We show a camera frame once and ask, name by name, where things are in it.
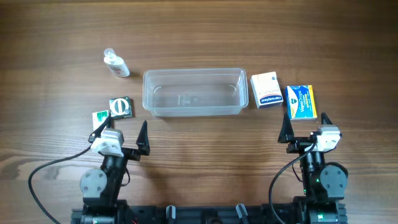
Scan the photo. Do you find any white green flat box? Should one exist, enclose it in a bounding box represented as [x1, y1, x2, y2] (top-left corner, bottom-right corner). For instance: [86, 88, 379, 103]
[92, 110, 109, 131]

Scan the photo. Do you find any dark green round-logo box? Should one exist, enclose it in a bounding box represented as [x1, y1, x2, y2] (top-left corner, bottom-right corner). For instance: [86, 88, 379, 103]
[109, 96, 133, 119]

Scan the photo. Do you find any clear plastic container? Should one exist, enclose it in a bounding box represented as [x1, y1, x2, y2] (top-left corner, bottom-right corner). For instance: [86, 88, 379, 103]
[142, 68, 249, 117]

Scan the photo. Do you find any black cable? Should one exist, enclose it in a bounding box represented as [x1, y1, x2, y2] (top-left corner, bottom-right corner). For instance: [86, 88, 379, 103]
[268, 133, 318, 224]
[27, 132, 100, 224]

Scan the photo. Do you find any white sanitizer bottle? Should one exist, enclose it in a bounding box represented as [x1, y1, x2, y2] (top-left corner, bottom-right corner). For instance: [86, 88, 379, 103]
[103, 48, 130, 77]

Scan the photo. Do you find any left black cable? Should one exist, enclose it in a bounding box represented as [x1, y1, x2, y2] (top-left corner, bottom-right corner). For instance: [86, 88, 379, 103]
[27, 132, 100, 224]

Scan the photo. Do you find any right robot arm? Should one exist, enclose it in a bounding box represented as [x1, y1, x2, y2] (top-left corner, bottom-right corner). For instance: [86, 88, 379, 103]
[278, 113, 348, 224]

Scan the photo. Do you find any white Hansaplast plaster box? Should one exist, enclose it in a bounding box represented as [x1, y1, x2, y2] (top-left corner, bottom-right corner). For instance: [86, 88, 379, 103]
[251, 72, 284, 109]

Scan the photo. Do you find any right black cable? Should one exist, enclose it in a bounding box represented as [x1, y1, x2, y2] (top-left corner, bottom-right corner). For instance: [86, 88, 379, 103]
[268, 133, 318, 224]

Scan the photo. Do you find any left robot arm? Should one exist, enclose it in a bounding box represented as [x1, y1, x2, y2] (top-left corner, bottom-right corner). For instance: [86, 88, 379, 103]
[71, 116, 150, 224]

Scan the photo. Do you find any blue yellow VapoDrops box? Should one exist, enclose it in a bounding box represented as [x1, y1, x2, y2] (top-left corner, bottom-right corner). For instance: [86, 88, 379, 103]
[285, 85, 317, 120]

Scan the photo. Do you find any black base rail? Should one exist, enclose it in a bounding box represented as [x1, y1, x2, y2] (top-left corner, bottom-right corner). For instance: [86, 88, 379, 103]
[71, 203, 348, 224]

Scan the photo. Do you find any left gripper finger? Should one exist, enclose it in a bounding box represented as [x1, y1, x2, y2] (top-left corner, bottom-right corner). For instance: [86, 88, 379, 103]
[91, 116, 113, 139]
[136, 120, 150, 150]

